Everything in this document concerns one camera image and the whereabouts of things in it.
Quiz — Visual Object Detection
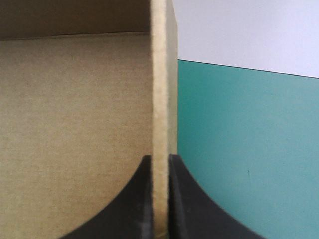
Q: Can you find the brown cardboard box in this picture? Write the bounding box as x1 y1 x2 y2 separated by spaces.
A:
0 0 179 239

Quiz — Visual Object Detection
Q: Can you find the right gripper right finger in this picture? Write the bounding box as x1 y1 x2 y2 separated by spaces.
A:
167 154 262 239

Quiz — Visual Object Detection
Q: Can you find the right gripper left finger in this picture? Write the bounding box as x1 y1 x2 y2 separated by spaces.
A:
58 154 155 239

